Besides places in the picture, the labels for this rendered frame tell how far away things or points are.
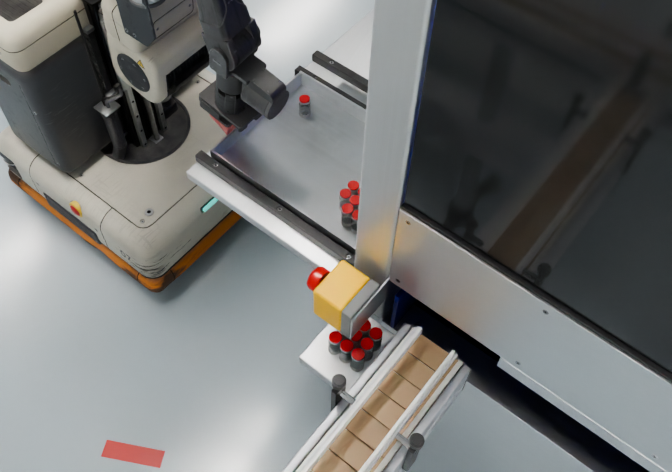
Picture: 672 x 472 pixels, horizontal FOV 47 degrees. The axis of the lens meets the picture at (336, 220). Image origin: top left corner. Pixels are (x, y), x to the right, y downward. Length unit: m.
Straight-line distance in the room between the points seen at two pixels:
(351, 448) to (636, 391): 0.40
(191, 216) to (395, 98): 1.36
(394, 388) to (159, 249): 1.09
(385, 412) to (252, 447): 1.00
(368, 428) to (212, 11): 0.65
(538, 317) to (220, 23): 0.62
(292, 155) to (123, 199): 0.84
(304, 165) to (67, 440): 1.11
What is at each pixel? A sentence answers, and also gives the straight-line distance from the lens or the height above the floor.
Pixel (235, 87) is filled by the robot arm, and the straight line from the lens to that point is 1.30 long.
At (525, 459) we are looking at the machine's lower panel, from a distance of 1.37.
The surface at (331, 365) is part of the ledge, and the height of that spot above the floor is 0.88.
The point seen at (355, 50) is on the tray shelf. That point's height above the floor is 0.88.
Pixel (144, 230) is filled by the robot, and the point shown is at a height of 0.28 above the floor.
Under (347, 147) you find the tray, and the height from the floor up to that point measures 0.88.
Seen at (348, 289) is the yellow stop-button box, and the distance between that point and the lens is 1.12.
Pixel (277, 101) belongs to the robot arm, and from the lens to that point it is 1.27.
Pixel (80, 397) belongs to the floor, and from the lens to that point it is 2.25.
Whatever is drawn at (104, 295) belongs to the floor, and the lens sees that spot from 2.37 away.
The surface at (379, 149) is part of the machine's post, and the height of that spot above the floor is 1.30.
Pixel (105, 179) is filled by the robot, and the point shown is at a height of 0.28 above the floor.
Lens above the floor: 2.02
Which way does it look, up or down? 56 degrees down
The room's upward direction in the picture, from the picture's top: 2 degrees clockwise
